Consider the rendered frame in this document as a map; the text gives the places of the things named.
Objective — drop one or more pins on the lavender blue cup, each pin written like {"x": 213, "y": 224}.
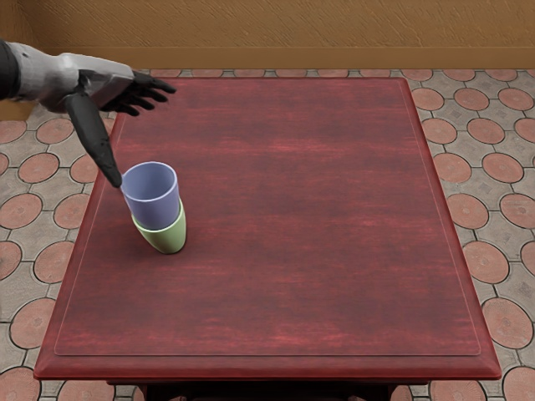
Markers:
{"x": 152, "y": 200}

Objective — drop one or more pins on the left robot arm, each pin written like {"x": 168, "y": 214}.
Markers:
{"x": 7, "y": 69}

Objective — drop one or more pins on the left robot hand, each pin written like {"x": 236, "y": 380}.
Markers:
{"x": 54, "y": 81}

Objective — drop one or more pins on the light green cup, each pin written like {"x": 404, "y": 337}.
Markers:
{"x": 167, "y": 238}

